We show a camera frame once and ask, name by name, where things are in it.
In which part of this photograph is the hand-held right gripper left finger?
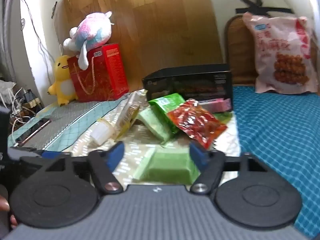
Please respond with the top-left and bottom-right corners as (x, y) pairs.
(20, 141), (125, 195)

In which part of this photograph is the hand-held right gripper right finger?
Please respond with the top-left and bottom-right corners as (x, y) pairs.
(189, 142), (269, 195)

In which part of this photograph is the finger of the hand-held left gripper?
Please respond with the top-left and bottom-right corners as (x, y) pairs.
(9, 148), (45, 158)

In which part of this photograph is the pale green snack packet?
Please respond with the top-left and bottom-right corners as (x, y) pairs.
(132, 146), (201, 184)

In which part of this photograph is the red snack packet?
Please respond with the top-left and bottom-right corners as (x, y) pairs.
(167, 99), (228, 149)

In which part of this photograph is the black cardboard box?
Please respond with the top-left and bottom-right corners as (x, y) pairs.
(142, 64), (233, 105)

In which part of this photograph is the person's left hand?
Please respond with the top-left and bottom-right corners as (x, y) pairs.
(0, 196), (18, 228)

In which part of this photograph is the black smartphone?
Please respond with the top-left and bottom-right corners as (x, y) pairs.
(15, 118), (52, 147)

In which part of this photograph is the small white bottle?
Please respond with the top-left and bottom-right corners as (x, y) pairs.
(90, 119), (116, 145)

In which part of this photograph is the power strip with chargers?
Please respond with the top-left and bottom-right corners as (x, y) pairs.
(0, 80), (43, 125)

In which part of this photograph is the yellow snack packet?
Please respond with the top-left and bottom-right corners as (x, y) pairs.
(114, 90), (148, 140)

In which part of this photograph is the light green snack packet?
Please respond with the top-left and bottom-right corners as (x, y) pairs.
(137, 106), (176, 145)

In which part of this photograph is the pink small box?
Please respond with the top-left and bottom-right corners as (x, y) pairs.
(197, 98), (232, 113)

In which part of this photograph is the patterned beige and teal mat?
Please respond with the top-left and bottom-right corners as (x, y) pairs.
(7, 90), (242, 180)

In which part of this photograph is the bright green snack packet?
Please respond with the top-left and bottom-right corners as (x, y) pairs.
(148, 93), (187, 134)

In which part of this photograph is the yellow plush duck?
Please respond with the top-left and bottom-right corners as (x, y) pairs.
(48, 54), (79, 106)

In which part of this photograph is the red gift bag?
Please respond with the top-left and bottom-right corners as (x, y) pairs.
(67, 43), (130, 103)

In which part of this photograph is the blue checked blanket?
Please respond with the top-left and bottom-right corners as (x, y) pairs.
(232, 85), (320, 239)

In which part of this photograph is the grey curtain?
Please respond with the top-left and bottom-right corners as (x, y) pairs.
(0, 0), (22, 80)

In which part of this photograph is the wicker chair back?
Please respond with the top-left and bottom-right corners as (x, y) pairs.
(224, 14), (320, 86)

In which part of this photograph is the pink and blue plush toy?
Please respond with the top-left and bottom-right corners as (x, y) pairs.
(63, 10), (115, 70)

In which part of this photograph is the large pink snack bag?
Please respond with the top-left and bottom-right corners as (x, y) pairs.
(242, 12), (316, 95)

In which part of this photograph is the wooden board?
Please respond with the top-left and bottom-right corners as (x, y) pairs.
(54, 0), (225, 98)

